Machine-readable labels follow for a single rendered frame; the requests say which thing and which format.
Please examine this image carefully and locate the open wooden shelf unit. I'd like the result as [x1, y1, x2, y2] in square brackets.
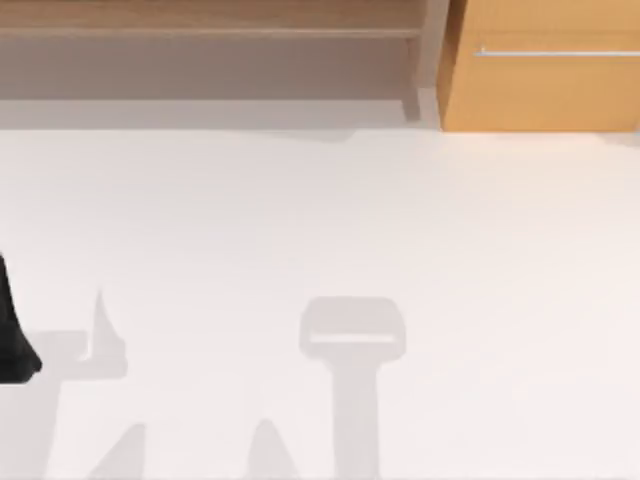
[0, 0, 452, 124]

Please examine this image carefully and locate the wooden cupboard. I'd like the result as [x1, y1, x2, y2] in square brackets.
[436, 0, 640, 133]

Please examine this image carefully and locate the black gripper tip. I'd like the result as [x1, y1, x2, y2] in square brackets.
[0, 255, 43, 385]

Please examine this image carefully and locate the long metal handle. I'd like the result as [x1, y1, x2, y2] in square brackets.
[474, 48, 640, 58]

